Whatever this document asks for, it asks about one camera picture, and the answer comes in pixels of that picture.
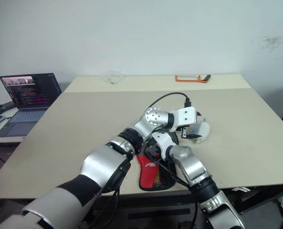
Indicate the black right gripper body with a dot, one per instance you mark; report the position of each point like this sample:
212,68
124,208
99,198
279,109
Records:
151,150

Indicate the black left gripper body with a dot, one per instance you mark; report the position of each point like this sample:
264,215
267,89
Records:
179,128

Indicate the black red paddle case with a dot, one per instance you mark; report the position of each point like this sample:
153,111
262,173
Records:
153,173

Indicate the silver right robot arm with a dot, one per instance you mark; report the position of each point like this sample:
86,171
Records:
194,164

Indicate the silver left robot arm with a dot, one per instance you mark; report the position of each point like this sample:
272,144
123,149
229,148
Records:
108,162

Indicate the small black marker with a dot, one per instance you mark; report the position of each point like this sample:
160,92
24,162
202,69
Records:
207,77

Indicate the clear plastic bag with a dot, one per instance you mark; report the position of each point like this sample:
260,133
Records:
111,76

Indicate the grey open laptop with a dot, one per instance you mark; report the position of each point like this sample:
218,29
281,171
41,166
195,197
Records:
27,95

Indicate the black handheld controller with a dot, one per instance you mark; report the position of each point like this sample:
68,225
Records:
1,107

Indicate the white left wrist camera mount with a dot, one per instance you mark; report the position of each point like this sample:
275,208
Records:
184,117

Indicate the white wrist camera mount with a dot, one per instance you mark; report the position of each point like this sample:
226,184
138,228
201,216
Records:
184,117
164,142

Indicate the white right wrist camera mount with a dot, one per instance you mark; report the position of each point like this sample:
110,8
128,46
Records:
164,142

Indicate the orange hacksaw frame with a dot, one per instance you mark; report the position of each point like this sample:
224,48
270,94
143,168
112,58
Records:
179,80

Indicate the black table frame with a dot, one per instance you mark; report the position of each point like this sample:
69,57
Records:
160,213

